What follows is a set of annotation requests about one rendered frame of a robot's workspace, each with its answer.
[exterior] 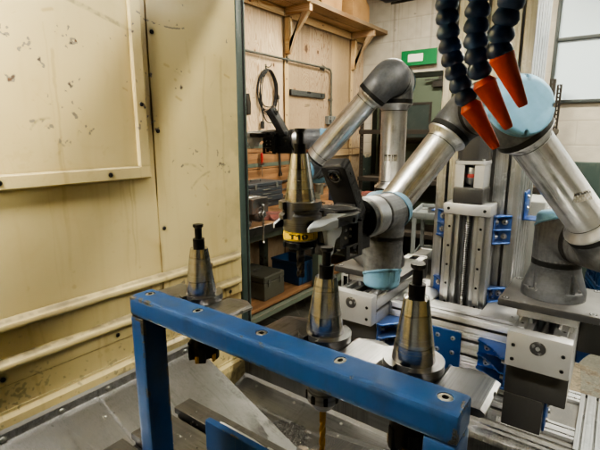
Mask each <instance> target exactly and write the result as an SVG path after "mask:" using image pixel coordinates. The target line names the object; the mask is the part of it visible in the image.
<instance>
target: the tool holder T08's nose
mask: <svg viewBox="0 0 600 450"><path fill-rule="evenodd" d="M305 397H306V398H307V400H308V402H309V403H310V404H311V405H312V406H313V407H314V408H315V409H316V410H317V411H319V412H328V411H330V410H331V409H332V408H333V407H334V406H335V404H338V402H339V399H337V398H335V397H333V396H329V395H327V394H325V393H322V392H321V391H318V390H316V389H313V388H311V387H307V389H306V390H305Z"/></svg>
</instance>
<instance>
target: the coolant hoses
mask: <svg viewBox="0 0 600 450"><path fill-rule="evenodd" d="M467 1H469V3H468V5H467V6H466V8H465V11H464V16H465V17H466V18H467V21H466V22H465V23H464V26H463V32H464V33H465V34H467V35H466V36H465V38H464V40H463V42H461V40H460V39H459V38H458V36H459V35H460V32H461V30H460V28H459V26H458V25H457V24H456V22H458V21H459V17H460V15H459V13H458V11H457V10H456V8H457V7H458V6H459V0H436V3H435V9H436V11H437V15H436V19H435V21H436V24H437V25H438V26H439V27H438V29H437V34H436V36H437V39H438V40H440V43H439V45H438V51H439V53H440V54H442V57H441V65H442V67H445V68H446V70H445V78H446V80H448V81H450V82H449V91H450V92H451V93H452V94H455V95H454V103H455V104H456V105H457V106H461V107H462V109H461V115H462V116H463V117H464V118H465V119H466V120H467V121H468V122H469V123H470V125H471V126H472V127H473V128H474V129H475V130H476V131H477V132H478V134H479V135H480V136H481V137H482V139H483V140H484V141H485V142H486V143H487V145H488V146H489V147H490V148H491V149H492V150H494V149H496V148H498V147H499V146H500V145H499V142H498V140H497V137H496V134H495V132H494V130H493V128H492V126H491V123H490V121H489V119H488V116H487V114H486V111H485V109H484V106H483V103H484V105H485V106H486V107H487V108H488V109H489V111H490V112H491V113H492V114H493V116H494V117H495V118H496V120H497V121H498V123H499V124H500V125H501V126H502V128H503V129H504V130H507V129H509V128H511V127H512V126H513V123H512V120H511V118H510V115H509V113H508V110H507V108H506V105H505V102H504V99H503V96H502V94H501V91H500V88H499V86H498V83H497V80H496V77H493V76H491V75H489V74H490V73H491V71H492V68H493V69H494V71H495V72H496V75H497V76H498V78H499V79H500V80H501V81H502V83H503V85H504V87H505V88H506V90H507V91H508V93H509V94H510V96H511V98H512V100H513V101H514V102H515V103H516V105H517V106H518V107H519V108H521V107H522V106H525V105H527V104H528V99H527V97H526V93H525V89H524V86H523V83H522V79H521V73H520V70H519V66H518V63H517V60H516V55H515V51H514V50H513V45H512V43H511V41H513V40H514V37H515V29H514V26H516V25H517V24H518V23H519V21H520V11H519V10H520V9H522V8H523V6H524V5H525V4H526V0H497V6H498V7H499V8H497V9H496V11H495V12H494V14H493V15H492V22H493V23H494V25H493V26H492V27H491V28H490V30H489V32H488V33H486V32H487V31H488V29H489V26H490V25H489V22H488V19H487V17H488V16H489V14H490V12H491V8H490V4H489V3H488V1H489V0H467ZM488 41H490V42H491V43H490V44H489V46H488V47H487V48H486V46H487V45H488ZM462 44H463V47H464V48H465V49H467V51H466V53H465V54H463V52H462V51H461V50H460V49H461V48H462ZM488 59H489V61H488ZM463 61H465V63H466V64H468V65H469V67H468V68H467V67H466V65H465V64H464V63H463ZM466 74H467V75H466ZM488 75H489V76H488ZM479 79H481V80H480V81H478V82H476V83H475V84H474V88H472V87H471V85H472V80H479ZM478 96H479V98H480V99H481V101H482V102H483V103H482V102H481V101H480V100H478V99H476V98H477V97H478Z"/></svg>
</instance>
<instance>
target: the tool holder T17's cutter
mask: <svg viewBox="0 0 600 450"><path fill-rule="evenodd" d="M187 346H188V358H189V361H191V360H195V363H196V364H201V363H206V359H210V358H212V361H213V362H214V361H215V360H216V359H218V358H219V356H220V352H219V350H218V349H216V348H213V347H211V346H208V345H206V344H203V343H201V342H198V341H196V340H194V339H192V338H191V339H190V340H189V342H187Z"/></svg>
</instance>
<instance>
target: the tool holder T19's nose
mask: <svg viewBox="0 0 600 450"><path fill-rule="evenodd" d="M317 245H318V239H317V240H315V241H313V242H306V243H294V242H288V241H286V240H284V241H283V246H284V247H287V248H288V249H291V250H299V251H302V250H310V249H313V248H314V247H316V246H317Z"/></svg>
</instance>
